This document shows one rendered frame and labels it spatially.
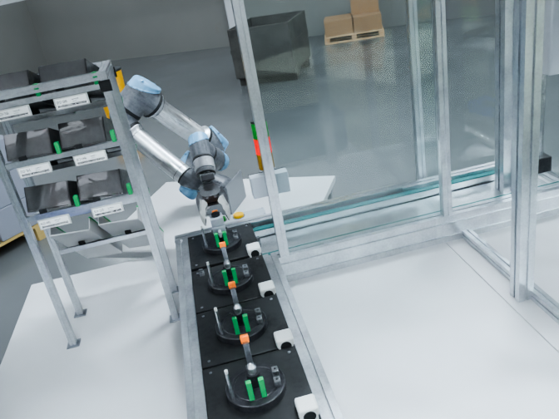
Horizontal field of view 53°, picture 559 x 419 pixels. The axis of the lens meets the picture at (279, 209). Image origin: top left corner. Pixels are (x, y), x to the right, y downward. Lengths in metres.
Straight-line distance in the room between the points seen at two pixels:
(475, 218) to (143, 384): 1.21
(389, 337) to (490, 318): 0.28
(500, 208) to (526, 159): 0.56
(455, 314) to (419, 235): 0.38
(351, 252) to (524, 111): 0.74
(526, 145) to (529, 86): 0.15
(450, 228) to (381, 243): 0.25
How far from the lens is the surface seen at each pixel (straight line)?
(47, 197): 1.75
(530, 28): 1.45
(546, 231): 2.11
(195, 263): 1.90
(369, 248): 1.92
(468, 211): 2.02
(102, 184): 1.71
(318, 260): 1.88
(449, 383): 1.49
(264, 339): 1.50
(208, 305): 1.68
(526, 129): 1.51
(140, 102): 2.23
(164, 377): 1.65
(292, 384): 1.36
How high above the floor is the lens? 1.89
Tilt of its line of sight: 25 degrees down
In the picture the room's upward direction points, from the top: 10 degrees counter-clockwise
